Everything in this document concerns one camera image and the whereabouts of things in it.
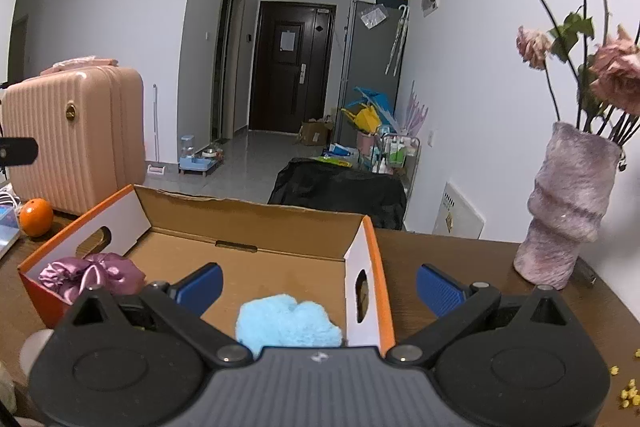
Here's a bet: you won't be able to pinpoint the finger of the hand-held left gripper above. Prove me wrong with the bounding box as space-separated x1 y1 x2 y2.
0 137 39 168

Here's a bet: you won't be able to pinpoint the light blue fluffy cloth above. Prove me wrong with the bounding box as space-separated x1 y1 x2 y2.
235 293 345 356

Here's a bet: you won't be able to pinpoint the black fabric cover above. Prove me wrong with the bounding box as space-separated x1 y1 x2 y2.
268 157 407 231

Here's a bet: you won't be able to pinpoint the white cables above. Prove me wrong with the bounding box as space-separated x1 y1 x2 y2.
0 183 24 213

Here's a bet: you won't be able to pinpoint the pink bucket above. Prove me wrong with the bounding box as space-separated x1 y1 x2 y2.
355 130 381 158

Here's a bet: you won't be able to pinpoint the white foam disc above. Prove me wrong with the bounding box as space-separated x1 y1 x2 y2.
20 329 54 374

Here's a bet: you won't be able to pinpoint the yellow crumbs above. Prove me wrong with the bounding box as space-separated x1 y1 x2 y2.
607 349 640 409

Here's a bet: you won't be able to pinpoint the pink ribbed suitcase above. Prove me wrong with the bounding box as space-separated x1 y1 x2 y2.
0 56 147 217

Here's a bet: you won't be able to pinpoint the dark side doorway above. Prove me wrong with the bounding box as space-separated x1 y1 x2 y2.
210 0 249 143

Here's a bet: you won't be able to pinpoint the purple furry vase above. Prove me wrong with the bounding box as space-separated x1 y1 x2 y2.
513 121 621 291

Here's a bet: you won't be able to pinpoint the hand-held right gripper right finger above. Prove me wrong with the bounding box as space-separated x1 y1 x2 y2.
387 263 581 368

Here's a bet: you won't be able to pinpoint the clear plastic bag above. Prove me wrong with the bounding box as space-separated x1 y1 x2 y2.
358 5 389 30

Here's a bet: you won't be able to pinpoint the orange cardboard box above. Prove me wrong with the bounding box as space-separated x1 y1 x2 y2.
18 184 396 358

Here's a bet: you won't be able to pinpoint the orange fruit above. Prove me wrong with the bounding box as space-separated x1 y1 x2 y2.
19 198 54 238

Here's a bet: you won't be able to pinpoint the white folded umbrella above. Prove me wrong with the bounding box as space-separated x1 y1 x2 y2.
384 5 410 77

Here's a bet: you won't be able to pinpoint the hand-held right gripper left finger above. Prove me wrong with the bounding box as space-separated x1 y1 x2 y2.
57 263 253 368

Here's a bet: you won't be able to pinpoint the purple wall decoration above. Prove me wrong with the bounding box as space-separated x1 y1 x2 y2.
403 80 430 138

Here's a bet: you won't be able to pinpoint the purple satin scrunchie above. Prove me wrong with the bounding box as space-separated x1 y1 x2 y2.
39 253 146 306

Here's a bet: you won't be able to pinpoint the wire cart with bottles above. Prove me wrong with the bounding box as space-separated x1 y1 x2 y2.
372 132 422 198

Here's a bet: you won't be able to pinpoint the blue pet feeder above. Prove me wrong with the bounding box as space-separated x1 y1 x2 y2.
178 135 225 176

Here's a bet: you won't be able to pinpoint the blue tissue pack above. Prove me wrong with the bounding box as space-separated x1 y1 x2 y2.
0 206 22 259

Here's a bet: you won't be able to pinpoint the dark brown entrance door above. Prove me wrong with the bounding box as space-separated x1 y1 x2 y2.
248 1 337 136

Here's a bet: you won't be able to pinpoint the white mop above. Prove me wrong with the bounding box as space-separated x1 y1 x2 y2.
145 83 168 178

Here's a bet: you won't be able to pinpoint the brown cardboard box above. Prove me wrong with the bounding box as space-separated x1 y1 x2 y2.
294 119 335 147

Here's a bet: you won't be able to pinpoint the grey refrigerator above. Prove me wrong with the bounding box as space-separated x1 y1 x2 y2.
334 0 409 154

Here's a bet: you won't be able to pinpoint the white leaning board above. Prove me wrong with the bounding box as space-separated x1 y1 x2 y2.
432 180 486 241

